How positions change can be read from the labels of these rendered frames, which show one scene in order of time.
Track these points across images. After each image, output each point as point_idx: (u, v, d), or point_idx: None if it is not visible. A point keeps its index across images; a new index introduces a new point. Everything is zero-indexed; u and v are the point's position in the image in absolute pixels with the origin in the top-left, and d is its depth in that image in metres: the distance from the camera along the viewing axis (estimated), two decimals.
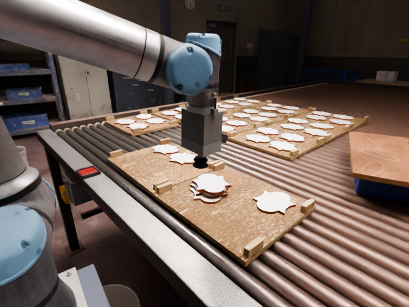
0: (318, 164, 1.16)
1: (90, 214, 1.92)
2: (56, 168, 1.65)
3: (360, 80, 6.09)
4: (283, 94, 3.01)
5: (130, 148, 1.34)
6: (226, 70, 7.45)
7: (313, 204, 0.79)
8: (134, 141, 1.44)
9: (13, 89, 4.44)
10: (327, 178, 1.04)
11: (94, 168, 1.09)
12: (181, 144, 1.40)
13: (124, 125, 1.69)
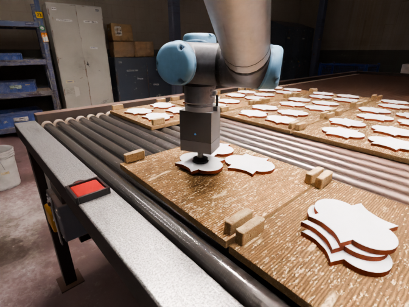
0: None
1: None
2: (44, 175, 1.18)
3: None
4: (320, 83, 2.54)
5: (153, 147, 0.87)
6: None
7: None
8: (156, 136, 0.97)
9: (5, 81, 3.97)
10: None
11: (99, 182, 0.62)
12: (229, 142, 0.93)
13: (138, 115, 1.22)
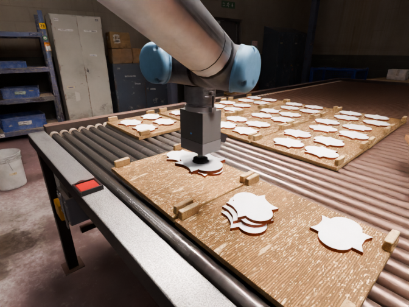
0: (370, 175, 0.94)
1: (90, 227, 1.70)
2: (52, 176, 1.44)
3: (370, 78, 5.87)
4: (299, 92, 2.79)
5: (138, 155, 1.12)
6: None
7: (398, 237, 0.58)
8: (142, 145, 1.23)
9: (10, 88, 4.23)
10: (389, 195, 0.82)
11: (95, 181, 0.87)
12: None
13: (129, 126, 1.47)
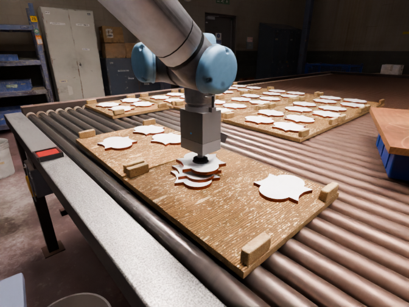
0: (333, 145, 0.95)
1: None
2: None
3: None
4: (286, 83, 2.80)
5: (108, 130, 1.13)
6: None
7: (336, 189, 0.58)
8: (114, 123, 1.23)
9: (2, 81, 4.23)
10: (346, 161, 0.83)
11: (57, 150, 0.88)
12: (170, 127, 1.19)
13: (106, 108, 1.48)
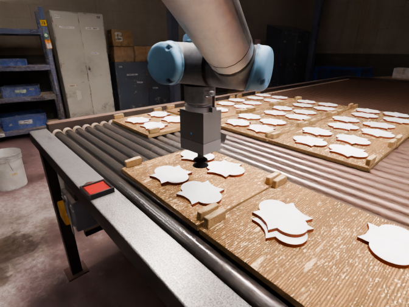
0: (406, 176, 0.86)
1: (95, 230, 1.61)
2: (55, 176, 1.35)
3: (376, 77, 5.79)
4: (308, 90, 2.71)
5: (149, 154, 1.04)
6: None
7: None
8: (151, 144, 1.14)
9: (10, 86, 4.14)
10: None
11: (105, 183, 0.79)
12: None
13: (137, 124, 1.39)
